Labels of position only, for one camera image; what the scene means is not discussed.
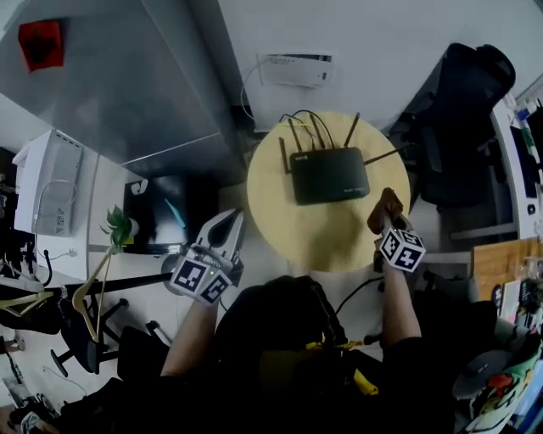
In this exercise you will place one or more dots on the wooden clothes hanger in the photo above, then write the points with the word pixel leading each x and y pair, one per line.
pixel 25 302
pixel 82 313

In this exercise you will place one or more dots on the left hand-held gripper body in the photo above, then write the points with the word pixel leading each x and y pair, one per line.
pixel 191 275

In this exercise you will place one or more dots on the white wall panel box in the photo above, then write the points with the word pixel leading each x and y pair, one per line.
pixel 292 72

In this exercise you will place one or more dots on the brown cloth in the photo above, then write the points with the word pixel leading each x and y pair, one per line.
pixel 384 207

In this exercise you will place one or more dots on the black swivel chair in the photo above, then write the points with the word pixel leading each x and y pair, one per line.
pixel 80 339

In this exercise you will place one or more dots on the round wooden table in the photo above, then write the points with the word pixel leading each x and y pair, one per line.
pixel 322 237

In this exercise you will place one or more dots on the wooden work desk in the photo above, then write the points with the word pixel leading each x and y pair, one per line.
pixel 492 263

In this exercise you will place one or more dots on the black router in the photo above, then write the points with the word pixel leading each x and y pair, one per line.
pixel 331 178

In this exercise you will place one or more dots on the colourful plush cushion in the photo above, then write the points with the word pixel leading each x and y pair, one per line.
pixel 509 394

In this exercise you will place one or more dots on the black box with teal stripe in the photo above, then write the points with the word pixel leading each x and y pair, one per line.
pixel 169 212

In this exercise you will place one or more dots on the person's black clothing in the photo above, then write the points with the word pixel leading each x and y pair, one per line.
pixel 275 381

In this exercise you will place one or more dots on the red paper decoration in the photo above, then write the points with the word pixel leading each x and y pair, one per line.
pixel 42 44

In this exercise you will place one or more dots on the white computer desk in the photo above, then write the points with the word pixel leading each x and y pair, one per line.
pixel 502 169

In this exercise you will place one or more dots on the person's left forearm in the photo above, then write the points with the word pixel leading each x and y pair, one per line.
pixel 191 339

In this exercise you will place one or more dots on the black mesh office chair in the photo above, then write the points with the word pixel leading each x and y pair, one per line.
pixel 462 127

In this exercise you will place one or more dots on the potted green plant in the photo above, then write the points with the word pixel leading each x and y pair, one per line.
pixel 119 226

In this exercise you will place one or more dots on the black keyboard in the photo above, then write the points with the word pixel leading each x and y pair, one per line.
pixel 522 161

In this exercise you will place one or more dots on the silver refrigerator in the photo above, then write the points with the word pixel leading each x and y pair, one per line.
pixel 119 85

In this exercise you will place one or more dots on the white rectangular table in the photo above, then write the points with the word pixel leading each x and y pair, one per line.
pixel 106 190

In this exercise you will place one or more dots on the person's right forearm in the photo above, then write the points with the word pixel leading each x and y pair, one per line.
pixel 401 309

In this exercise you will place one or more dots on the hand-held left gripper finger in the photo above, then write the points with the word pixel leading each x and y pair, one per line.
pixel 235 248
pixel 203 242

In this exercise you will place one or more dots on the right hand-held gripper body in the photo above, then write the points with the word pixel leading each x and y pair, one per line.
pixel 403 250

